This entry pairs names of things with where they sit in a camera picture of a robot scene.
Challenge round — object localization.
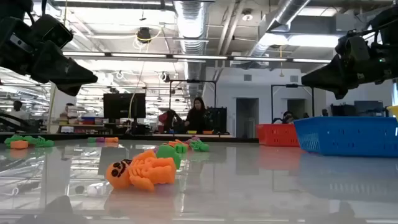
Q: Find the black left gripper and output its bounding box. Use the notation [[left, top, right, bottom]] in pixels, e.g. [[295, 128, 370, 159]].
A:
[[0, 15, 98, 96]]

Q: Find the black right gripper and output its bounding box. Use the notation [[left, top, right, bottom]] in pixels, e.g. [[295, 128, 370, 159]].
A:
[[300, 43, 398, 100]]

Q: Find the dark computer equipment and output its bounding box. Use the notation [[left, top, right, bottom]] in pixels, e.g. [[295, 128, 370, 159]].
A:
[[329, 100, 386, 118]]

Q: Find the shelf with boxes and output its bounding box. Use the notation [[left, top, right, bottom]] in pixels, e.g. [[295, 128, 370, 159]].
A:
[[57, 105, 105, 134]]

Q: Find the blue plastic basket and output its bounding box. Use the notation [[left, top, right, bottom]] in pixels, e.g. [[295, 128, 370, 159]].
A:
[[293, 116, 398, 157]]

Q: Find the yellow plastic basket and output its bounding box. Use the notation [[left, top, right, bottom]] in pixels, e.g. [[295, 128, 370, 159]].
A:
[[386, 105, 398, 123]]

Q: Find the red plastic basket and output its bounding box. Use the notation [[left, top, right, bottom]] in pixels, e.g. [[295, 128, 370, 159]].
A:
[[256, 123, 300, 147]]

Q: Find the grey door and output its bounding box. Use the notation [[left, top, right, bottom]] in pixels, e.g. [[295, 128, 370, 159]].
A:
[[235, 97, 260, 139]]

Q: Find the round ceiling sensor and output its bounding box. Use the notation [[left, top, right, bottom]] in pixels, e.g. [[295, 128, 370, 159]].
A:
[[241, 8, 254, 22]]

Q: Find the black equipment rack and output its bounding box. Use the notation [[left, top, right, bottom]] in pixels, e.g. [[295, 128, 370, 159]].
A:
[[206, 106, 228, 135]]

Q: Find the long ceiling light bar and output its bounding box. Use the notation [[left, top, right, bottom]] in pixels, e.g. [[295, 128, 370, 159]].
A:
[[62, 51, 332, 65]]

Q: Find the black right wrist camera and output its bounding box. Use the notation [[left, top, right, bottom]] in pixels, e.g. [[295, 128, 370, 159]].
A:
[[335, 29, 371, 63]]

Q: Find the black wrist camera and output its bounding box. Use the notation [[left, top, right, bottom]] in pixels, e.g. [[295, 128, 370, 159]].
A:
[[335, 29, 371, 63], [30, 14, 74, 50]]

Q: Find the black frame stand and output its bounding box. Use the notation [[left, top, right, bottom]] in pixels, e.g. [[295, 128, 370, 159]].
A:
[[169, 79, 218, 135], [271, 83, 314, 124]]

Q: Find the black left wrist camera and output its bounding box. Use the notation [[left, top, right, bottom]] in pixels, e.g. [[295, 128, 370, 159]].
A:
[[30, 14, 74, 50]]

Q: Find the black metal table frame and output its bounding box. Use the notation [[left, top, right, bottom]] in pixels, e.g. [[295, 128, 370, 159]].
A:
[[0, 133, 259, 144]]

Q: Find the silver ventilation duct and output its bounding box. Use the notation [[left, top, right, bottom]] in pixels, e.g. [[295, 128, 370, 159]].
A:
[[173, 0, 210, 97], [248, 0, 312, 58]]

